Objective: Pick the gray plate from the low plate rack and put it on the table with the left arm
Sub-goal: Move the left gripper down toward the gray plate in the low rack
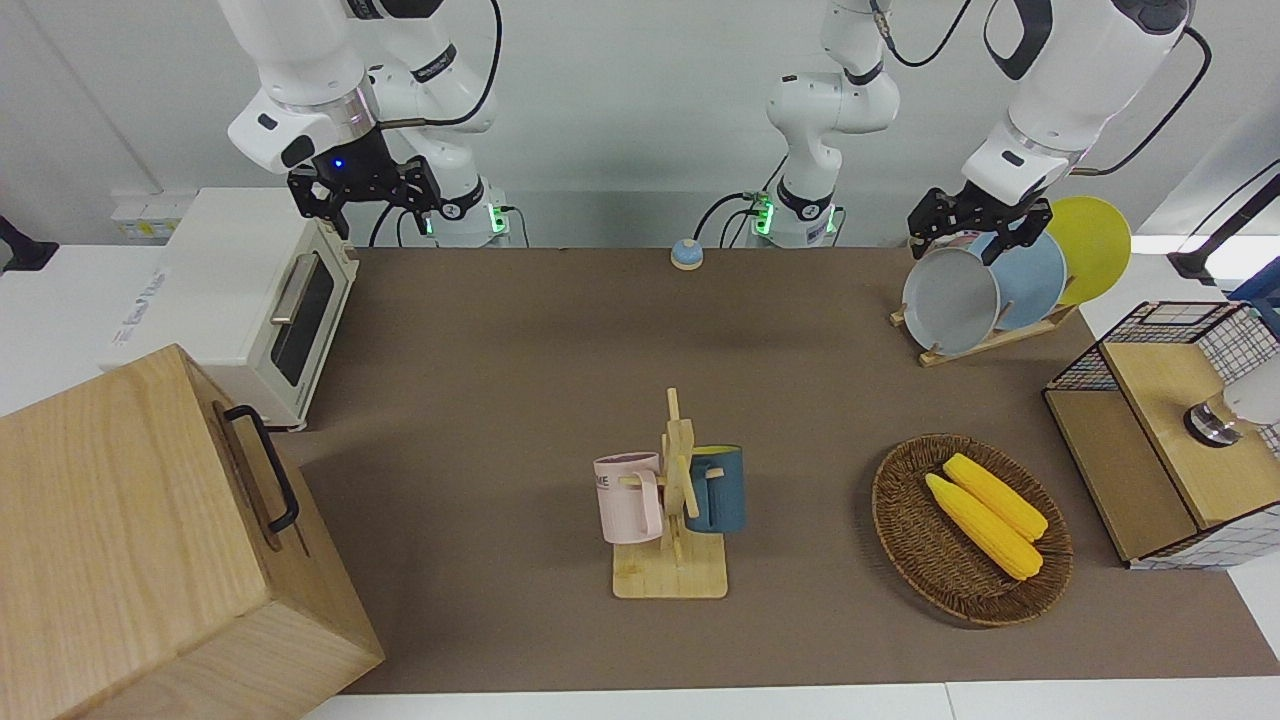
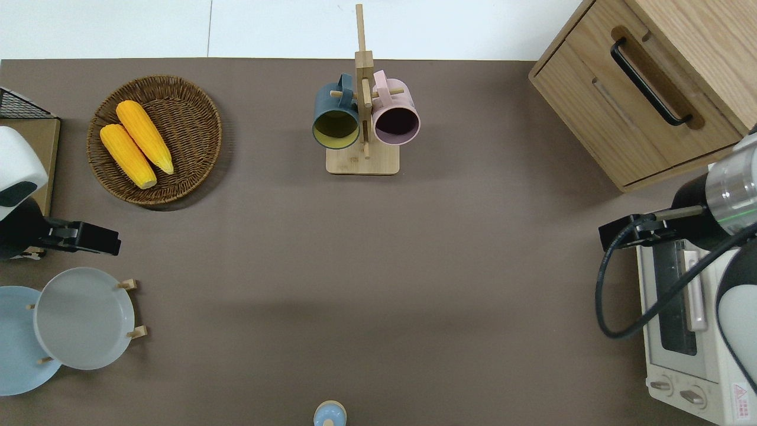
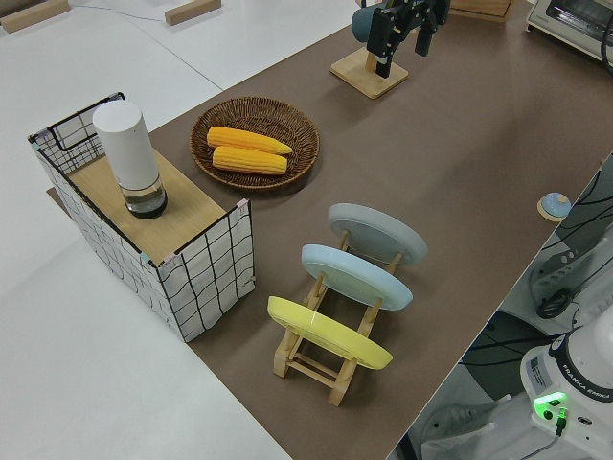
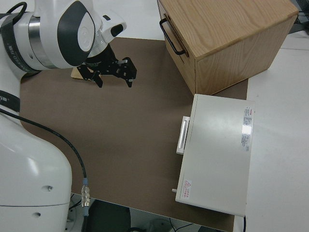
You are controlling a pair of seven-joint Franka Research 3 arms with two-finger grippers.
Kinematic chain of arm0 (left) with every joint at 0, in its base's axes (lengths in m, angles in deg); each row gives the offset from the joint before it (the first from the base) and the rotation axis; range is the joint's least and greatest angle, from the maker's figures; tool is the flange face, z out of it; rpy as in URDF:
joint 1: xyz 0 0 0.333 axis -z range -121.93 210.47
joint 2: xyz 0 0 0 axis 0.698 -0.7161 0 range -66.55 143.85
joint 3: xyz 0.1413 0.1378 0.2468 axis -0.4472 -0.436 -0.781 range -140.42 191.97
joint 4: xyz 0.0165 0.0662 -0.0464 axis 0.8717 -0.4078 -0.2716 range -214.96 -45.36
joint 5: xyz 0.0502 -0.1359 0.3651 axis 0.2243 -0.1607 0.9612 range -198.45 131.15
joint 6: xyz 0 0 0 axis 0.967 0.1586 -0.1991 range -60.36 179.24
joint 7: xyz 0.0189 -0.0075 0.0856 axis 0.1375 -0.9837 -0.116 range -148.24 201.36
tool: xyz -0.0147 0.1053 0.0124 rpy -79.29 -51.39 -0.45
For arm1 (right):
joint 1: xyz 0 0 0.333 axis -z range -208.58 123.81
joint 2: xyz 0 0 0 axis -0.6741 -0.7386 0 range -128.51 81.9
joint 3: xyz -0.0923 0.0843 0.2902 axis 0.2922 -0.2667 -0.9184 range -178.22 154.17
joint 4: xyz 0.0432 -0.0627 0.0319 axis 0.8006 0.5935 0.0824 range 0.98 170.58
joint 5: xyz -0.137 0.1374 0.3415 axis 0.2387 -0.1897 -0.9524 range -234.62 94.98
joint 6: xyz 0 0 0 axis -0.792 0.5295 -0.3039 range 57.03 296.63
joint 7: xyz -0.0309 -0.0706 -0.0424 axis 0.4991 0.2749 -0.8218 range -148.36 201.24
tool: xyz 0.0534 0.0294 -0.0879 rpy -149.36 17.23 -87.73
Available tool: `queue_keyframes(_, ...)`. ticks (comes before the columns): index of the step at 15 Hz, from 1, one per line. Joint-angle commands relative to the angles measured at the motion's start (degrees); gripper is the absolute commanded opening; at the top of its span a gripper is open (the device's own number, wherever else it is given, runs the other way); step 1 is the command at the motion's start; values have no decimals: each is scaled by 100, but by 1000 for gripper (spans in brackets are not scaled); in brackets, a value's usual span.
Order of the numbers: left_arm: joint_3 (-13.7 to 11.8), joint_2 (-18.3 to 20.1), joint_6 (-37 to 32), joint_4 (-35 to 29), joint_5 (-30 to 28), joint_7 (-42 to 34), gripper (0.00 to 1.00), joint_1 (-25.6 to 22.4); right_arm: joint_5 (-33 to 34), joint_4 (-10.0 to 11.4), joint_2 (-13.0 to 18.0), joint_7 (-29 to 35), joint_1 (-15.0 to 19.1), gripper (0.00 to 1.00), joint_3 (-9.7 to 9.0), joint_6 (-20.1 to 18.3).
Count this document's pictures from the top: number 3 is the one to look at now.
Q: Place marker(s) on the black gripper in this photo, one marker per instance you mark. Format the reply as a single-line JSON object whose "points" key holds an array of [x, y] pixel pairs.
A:
{"points": [[421, 6]]}

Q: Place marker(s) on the gray plate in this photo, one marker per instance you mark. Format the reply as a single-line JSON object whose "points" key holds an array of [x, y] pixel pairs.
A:
{"points": [[378, 235]]}

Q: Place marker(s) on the light blue plate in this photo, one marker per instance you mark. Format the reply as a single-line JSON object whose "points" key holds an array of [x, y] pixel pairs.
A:
{"points": [[354, 275]]}

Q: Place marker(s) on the yellow plate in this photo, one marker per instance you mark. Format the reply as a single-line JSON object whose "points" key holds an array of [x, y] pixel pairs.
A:
{"points": [[325, 333]]}

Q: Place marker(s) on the low wooden plate rack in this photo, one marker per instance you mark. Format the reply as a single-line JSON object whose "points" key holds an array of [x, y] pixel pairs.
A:
{"points": [[311, 371]]}

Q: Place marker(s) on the dark blue mug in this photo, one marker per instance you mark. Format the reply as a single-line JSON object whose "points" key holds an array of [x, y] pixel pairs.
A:
{"points": [[361, 24]]}

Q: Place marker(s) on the wooden mug tree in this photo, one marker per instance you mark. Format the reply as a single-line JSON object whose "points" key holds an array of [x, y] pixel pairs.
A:
{"points": [[364, 76]]}

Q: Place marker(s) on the wooden drawer cabinet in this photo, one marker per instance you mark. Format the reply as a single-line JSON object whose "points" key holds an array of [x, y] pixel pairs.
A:
{"points": [[479, 7]]}

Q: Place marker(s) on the cream toaster oven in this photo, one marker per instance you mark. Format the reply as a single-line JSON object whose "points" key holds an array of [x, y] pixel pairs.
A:
{"points": [[570, 24]]}

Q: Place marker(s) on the brown wicker basket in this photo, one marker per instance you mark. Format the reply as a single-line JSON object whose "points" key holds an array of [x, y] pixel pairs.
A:
{"points": [[254, 120]]}

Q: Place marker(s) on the yellow corn cob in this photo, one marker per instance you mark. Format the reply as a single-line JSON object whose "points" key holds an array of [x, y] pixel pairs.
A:
{"points": [[244, 139], [249, 160]]}

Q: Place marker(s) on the wooden block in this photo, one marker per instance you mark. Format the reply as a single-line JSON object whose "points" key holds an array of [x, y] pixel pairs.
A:
{"points": [[29, 16], [191, 12]]}

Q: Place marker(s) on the small blue cup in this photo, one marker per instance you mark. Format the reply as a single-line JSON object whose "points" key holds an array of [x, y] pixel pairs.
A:
{"points": [[554, 203]]}

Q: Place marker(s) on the pink binder clip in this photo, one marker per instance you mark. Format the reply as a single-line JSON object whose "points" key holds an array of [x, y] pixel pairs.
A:
{"points": [[242, 206]]}

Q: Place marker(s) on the wooden board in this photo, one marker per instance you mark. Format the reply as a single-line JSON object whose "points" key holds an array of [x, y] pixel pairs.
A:
{"points": [[191, 211]]}

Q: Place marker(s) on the white power strip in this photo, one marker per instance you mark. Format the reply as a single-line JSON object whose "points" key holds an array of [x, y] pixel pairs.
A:
{"points": [[560, 273]]}

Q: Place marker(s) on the white cylindrical bottle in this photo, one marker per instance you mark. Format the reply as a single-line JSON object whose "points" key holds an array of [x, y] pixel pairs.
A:
{"points": [[127, 148]]}

